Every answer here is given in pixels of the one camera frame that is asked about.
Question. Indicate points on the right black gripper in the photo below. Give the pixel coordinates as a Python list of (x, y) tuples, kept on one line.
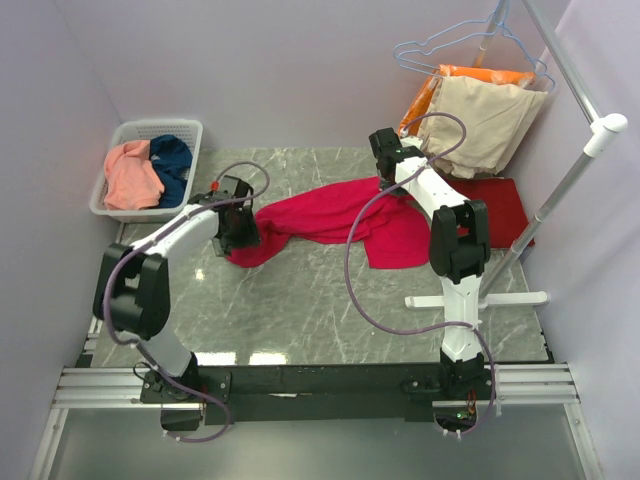
[(385, 185)]

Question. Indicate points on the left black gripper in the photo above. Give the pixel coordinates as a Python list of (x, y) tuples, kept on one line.
[(249, 237)]

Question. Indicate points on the pink red t shirt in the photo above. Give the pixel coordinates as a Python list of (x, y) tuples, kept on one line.
[(395, 235)]

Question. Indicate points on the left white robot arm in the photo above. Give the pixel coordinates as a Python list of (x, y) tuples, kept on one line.
[(132, 295)]

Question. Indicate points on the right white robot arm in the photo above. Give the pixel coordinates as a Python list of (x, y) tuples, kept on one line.
[(458, 252)]

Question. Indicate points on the beige hanging garment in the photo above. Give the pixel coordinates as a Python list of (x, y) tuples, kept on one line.
[(496, 118)]

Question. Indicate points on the dark blue t shirt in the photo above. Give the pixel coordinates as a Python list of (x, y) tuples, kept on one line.
[(170, 158)]

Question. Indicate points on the white plastic laundry basket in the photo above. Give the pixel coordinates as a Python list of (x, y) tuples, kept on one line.
[(189, 131)]

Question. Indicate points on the salmon pink t shirt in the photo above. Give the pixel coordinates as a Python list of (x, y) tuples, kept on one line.
[(132, 183)]

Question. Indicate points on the folded dark red t shirt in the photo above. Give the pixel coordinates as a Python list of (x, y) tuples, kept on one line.
[(507, 218)]

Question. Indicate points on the black base beam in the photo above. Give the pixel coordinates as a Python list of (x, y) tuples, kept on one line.
[(408, 391)]

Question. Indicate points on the metal clothes rack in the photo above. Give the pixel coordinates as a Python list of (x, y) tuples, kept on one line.
[(542, 146)]

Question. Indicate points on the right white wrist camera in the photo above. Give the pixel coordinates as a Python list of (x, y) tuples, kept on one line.
[(412, 141)]

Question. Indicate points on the blue wire hanger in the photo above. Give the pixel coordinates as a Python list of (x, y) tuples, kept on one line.
[(488, 42)]

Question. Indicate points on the aluminium rail frame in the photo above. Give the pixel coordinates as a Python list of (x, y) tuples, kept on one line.
[(111, 388)]

